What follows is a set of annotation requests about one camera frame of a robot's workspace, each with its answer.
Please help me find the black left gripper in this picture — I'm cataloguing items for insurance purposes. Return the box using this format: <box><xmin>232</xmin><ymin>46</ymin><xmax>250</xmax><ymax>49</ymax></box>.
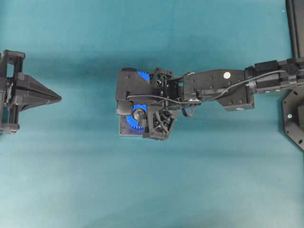
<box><xmin>0</xmin><ymin>49</ymin><xmax>61</xmax><ymax>134</ymax></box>

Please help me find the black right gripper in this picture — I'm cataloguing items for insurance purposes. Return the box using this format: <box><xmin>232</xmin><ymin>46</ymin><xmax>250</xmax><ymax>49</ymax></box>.
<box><xmin>115</xmin><ymin>68</ymin><xmax>181</xmax><ymax>141</ymax></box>

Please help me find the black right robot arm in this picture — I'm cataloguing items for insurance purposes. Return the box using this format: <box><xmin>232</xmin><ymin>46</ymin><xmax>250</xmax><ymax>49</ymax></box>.
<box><xmin>115</xmin><ymin>58</ymin><xmax>304</xmax><ymax>141</ymax></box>

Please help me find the large blue gear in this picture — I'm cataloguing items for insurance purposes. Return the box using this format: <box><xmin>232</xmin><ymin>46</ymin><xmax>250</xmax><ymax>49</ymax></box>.
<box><xmin>136</xmin><ymin>71</ymin><xmax>151</xmax><ymax>83</ymax></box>

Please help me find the small blue gear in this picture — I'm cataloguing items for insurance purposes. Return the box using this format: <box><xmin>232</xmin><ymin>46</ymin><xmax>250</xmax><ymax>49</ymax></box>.
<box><xmin>126</xmin><ymin>104</ymin><xmax>147</xmax><ymax>131</ymax></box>

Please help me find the grey metal base plate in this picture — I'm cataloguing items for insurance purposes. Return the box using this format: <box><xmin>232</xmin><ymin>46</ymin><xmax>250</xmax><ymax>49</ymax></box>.
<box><xmin>119</xmin><ymin>115</ymin><xmax>144</xmax><ymax>136</ymax></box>

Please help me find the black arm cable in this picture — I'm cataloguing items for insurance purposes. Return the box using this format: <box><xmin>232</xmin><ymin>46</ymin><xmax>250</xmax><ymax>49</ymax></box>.
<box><xmin>125</xmin><ymin>69</ymin><xmax>288</xmax><ymax>118</ymax></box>

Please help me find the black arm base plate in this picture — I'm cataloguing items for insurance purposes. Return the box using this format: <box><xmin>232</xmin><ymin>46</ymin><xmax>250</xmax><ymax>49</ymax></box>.
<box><xmin>282</xmin><ymin>87</ymin><xmax>304</xmax><ymax>151</ymax></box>

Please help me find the black aluminium rail frame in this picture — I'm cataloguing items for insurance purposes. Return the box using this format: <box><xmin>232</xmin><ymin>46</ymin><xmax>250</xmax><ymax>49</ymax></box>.
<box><xmin>285</xmin><ymin>0</ymin><xmax>304</xmax><ymax>58</ymax></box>

